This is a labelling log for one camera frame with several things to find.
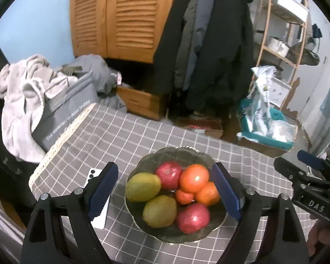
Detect large orange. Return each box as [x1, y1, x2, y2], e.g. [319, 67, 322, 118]
[179, 164, 210, 193]

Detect black coat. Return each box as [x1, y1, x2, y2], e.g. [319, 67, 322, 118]
[153, 0, 198, 66]

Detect grey tote bag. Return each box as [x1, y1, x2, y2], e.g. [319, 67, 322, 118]
[31, 70, 97, 152]

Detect grey hanging bag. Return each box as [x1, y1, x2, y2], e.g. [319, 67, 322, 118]
[290, 48, 321, 66]

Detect large brown cardboard box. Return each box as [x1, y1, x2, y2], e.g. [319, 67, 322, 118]
[231, 115, 289, 158]

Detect small tangerine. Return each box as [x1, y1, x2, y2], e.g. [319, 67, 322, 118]
[175, 188, 195, 205]

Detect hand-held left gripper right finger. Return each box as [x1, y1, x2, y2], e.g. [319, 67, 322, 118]
[211, 162, 310, 264]

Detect medium orange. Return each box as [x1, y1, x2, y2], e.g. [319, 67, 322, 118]
[195, 181, 220, 207]

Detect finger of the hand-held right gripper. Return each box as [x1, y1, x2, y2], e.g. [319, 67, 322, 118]
[297, 150, 330, 172]
[273, 157, 321, 188]

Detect person's right hand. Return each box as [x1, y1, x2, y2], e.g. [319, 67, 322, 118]
[306, 220, 330, 257]

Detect wooden louvered wardrobe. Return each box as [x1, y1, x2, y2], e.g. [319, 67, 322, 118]
[70, 0, 182, 64]

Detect wooden drawer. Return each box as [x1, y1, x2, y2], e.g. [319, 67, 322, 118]
[117, 85, 168, 120]

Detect flat cardboard box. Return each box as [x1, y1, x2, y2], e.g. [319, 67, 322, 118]
[174, 117, 224, 139]

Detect yellow green mango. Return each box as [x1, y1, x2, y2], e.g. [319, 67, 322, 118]
[126, 172, 162, 202]
[142, 195, 177, 228]

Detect white cooking pot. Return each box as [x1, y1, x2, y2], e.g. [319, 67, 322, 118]
[267, 37, 290, 57]

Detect grey jacket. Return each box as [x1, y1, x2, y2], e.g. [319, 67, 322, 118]
[173, 0, 215, 91]

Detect dark blue umbrella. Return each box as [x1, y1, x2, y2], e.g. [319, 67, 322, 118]
[311, 23, 323, 39]

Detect dark glass scalloped bowl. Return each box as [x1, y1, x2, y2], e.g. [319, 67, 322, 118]
[125, 146, 228, 244]

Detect white smartphone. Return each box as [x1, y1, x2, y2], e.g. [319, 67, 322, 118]
[84, 168, 110, 230]

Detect pile of grey clothes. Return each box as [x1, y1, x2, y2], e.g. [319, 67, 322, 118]
[62, 55, 127, 113]

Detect black hooded jacket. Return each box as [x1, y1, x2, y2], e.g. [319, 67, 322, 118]
[185, 0, 255, 110]

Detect bamboo clothes rack shelf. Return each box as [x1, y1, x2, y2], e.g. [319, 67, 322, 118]
[253, 0, 310, 69]

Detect red apple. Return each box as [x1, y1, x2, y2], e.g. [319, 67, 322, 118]
[177, 203, 211, 234]
[155, 162, 183, 190]

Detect pale pink fleece robe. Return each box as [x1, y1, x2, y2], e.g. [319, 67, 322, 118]
[0, 55, 80, 163]

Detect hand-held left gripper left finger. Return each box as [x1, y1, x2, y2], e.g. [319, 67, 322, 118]
[21, 162, 119, 264]

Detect clear plastic bag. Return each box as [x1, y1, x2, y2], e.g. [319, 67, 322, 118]
[268, 119, 298, 143]

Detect white plastic basket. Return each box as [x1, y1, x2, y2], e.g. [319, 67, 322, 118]
[269, 75, 292, 108]

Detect teal plastic basket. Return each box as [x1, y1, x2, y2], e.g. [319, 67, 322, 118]
[238, 98, 295, 150]

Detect wide white storage box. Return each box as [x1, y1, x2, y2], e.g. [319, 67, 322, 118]
[272, 0, 310, 22]

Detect grey checkered tablecloth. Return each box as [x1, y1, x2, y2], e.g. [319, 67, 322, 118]
[29, 103, 319, 264]

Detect white printed rice bag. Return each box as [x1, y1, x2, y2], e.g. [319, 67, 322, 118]
[249, 65, 277, 136]

